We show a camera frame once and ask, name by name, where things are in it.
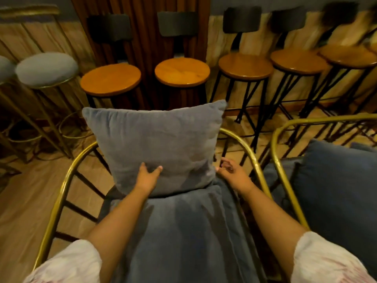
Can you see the grey-blue seat cushion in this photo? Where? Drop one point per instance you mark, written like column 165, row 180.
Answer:
column 182, row 232

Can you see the person's right forearm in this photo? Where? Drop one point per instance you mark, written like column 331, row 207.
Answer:
column 271, row 223

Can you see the gold metal frame chair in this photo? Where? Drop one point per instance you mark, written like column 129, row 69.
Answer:
column 282, row 176
column 59, row 203

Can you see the dark blue seat cushion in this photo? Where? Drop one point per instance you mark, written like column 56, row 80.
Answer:
column 292, row 167

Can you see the person's left forearm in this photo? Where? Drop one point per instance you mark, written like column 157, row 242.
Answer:
column 117, row 229

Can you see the person's white sleeve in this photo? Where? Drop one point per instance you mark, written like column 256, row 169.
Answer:
column 70, row 263
column 321, row 262

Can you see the person's right hand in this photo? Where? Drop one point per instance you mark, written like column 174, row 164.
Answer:
column 235, row 176

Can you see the grey square pillow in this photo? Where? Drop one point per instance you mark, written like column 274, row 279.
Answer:
column 159, row 138

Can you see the person's left hand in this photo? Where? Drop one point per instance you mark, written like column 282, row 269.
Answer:
column 145, row 181

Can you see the person's white left sleeve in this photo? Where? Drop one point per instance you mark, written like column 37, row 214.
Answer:
column 70, row 263

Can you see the dark blue pillow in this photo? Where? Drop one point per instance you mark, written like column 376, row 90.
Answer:
column 338, row 197

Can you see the person's white right sleeve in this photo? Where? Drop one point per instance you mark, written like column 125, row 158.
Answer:
column 321, row 262

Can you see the grey padded gold stool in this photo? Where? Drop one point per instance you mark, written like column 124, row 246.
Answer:
column 47, row 69

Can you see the wooden black-backed bar stool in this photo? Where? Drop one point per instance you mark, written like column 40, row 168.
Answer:
column 182, row 72
column 347, row 55
column 299, row 61
column 110, row 79
column 245, row 66

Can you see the person's left thumb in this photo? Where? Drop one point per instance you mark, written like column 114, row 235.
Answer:
column 156, row 170

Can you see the person's right thumb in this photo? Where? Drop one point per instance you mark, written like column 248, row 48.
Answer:
column 222, row 171

